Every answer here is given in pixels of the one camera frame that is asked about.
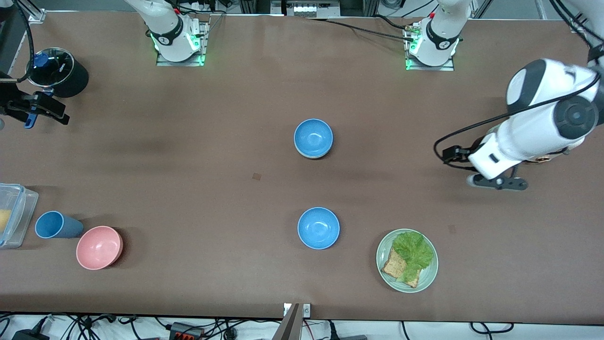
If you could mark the grey electrical box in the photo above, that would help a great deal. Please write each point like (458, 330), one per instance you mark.
(306, 7)

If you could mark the dark camera mount bar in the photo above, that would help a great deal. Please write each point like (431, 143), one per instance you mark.
(289, 326)

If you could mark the clear plastic container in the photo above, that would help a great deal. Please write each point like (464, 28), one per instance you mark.
(21, 212)

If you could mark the green bowl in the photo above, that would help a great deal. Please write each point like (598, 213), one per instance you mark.
(315, 156)

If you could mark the small metal bracket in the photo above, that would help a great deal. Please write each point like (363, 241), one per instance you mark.
(306, 310)

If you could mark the blue bowl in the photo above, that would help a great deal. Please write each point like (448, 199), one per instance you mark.
(313, 136)
(318, 228)

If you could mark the aluminium frame profile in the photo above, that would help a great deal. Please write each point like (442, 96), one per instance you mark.
(35, 14)

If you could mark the yellow food item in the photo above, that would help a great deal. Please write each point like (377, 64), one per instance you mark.
(4, 221)

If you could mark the cream white toaster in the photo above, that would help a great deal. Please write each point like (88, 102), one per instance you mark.
(542, 159)

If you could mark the black orange power strip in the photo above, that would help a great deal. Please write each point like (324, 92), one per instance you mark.
(186, 332)

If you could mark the brown bread slice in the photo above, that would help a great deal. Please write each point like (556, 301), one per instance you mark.
(392, 267)

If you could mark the pink bowl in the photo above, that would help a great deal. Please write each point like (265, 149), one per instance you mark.
(99, 248)

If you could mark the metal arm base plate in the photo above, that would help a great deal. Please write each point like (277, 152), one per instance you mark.
(163, 60)
(413, 66)

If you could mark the black power adapter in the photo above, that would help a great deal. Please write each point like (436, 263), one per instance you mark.
(28, 335)

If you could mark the pale green plate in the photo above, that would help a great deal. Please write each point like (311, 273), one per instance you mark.
(426, 280)

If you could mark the blue cup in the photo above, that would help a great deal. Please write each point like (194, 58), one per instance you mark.
(56, 225)

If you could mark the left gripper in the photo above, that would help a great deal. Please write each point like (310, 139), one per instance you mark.
(449, 153)

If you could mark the green lettuce leaf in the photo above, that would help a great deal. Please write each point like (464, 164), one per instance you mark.
(415, 250)

